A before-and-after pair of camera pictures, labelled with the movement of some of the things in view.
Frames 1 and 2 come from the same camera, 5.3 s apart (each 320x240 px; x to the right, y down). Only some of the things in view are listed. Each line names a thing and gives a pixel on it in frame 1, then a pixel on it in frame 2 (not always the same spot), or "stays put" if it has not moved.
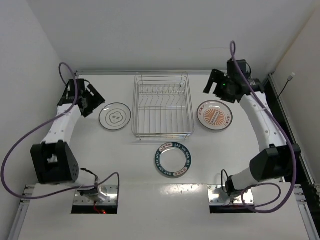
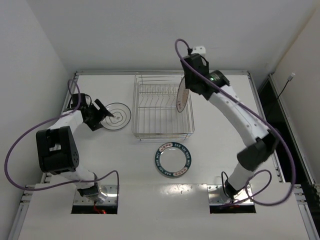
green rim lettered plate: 173,159 stays put
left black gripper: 92,100 to 96,116
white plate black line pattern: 115,116 stays put
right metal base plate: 217,195 stays put
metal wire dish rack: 162,106 stays put
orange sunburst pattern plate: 215,115 to 182,96
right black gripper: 216,81 to 191,81
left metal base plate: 108,196 stays put
